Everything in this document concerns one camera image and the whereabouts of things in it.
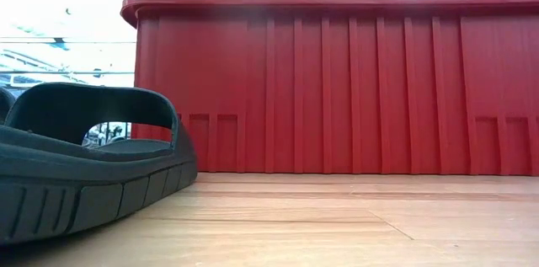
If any black rubber slide sandal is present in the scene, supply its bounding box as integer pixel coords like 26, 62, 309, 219
0, 82, 199, 246

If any red plastic bin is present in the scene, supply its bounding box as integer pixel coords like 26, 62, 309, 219
120, 0, 539, 177

